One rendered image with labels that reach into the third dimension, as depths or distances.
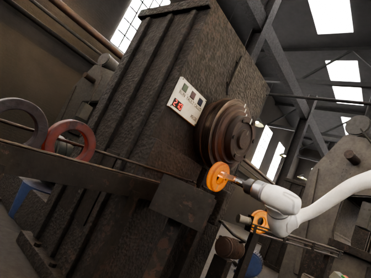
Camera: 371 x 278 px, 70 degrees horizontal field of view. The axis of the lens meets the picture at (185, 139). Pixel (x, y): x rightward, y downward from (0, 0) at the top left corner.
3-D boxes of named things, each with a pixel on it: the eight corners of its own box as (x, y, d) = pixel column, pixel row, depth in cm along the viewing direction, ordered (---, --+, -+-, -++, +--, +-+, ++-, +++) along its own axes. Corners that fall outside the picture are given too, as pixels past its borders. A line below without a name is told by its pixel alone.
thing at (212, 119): (189, 155, 149) (220, 83, 157) (226, 178, 184) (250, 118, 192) (197, 158, 145) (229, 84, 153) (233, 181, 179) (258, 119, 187)
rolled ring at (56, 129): (103, 130, 102) (99, 128, 104) (57, 112, 88) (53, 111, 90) (85, 175, 100) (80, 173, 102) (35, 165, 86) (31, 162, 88)
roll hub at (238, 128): (217, 150, 151) (236, 107, 156) (238, 165, 172) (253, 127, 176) (226, 152, 147) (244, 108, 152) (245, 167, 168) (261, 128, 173)
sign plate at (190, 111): (166, 105, 141) (180, 76, 144) (192, 126, 160) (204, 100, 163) (169, 106, 139) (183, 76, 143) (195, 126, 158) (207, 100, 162)
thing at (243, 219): (234, 221, 181) (237, 213, 182) (245, 224, 184) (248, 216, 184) (238, 223, 176) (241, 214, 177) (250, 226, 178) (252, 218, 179)
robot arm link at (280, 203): (258, 192, 114) (260, 212, 121) (293, 208, 104) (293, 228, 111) (270, 177, 120) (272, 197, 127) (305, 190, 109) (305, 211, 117)
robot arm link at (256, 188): (264, 204, 123) (253, 199, 127) (272, 186, 124) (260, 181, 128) (257, 199, 116) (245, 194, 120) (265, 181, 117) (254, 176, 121)
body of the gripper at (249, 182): (247, 193, 120) (231, 186, 126) (254, 197, 126) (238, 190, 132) (254, 178, 121) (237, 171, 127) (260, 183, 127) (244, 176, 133)
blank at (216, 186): (213, 158, 133) (218, 160, 131) (228, 165, 144) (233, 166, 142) (202, 187, 132) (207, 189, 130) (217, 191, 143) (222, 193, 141)
